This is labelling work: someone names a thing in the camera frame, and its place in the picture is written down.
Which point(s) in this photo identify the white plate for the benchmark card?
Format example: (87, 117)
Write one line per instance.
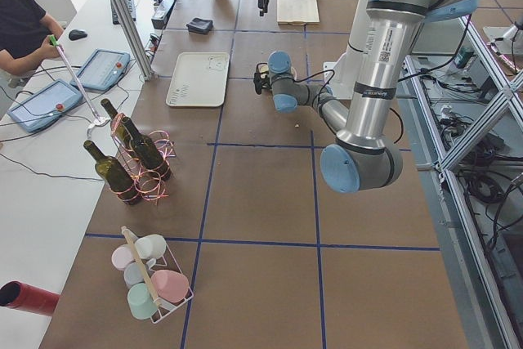
(279, 73)

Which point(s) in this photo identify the cream bear tray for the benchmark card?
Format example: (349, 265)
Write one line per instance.
(199, 80)

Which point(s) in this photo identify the wooden cutting board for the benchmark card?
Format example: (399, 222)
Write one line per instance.
(297, 12)

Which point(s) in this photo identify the grey folded cloth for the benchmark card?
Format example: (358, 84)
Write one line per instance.
(200, 26)

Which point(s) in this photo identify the green wine bottle middle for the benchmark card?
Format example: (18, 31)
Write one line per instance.
(146, 150)

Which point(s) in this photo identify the green wine bottle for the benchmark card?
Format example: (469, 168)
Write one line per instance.
(146, 150)
(117, 129)
(114, 174)

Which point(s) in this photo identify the green wine bottle back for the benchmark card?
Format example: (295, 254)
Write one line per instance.
(117, 129)

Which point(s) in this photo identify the blue teach pendant far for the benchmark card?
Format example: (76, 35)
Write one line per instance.
(103, 69)

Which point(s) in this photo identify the blue teach pendant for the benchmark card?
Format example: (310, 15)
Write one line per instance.
(43, 108)
(103, 69)

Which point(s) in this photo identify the green wine bottle front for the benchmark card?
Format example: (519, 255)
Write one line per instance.
(114, 174)

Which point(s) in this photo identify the black computer mouse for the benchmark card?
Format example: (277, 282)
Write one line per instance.
(76, 34)

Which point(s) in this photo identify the white cup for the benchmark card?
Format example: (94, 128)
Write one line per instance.
(151, 246)

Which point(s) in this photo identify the blue teach pendant near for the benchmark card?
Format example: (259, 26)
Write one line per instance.
(43, 108)

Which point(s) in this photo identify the pink stick with green tip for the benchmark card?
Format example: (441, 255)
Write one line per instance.
(98, 120)

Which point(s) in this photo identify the light pink cup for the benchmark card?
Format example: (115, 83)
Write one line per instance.
(122, 257)

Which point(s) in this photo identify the grey cup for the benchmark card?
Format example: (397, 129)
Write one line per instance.
(132, 275)

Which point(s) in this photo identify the person in black shirt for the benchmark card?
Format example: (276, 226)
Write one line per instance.
(25, 31)

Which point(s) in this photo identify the mint green cup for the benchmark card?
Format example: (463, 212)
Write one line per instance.
(140, 302)

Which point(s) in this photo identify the red cylinder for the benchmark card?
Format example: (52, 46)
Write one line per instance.
(25, 297)

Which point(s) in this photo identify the copper wire bottle rack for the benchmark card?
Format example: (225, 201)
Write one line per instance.
(149, 183)

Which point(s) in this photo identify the aluminium frame post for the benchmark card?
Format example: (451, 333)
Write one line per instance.
(133, 38)

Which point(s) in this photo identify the wooden rack handle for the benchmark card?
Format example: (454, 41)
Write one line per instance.
(147, 280)

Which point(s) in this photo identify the white wire cup rack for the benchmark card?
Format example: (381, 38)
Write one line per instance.
(166, 262)

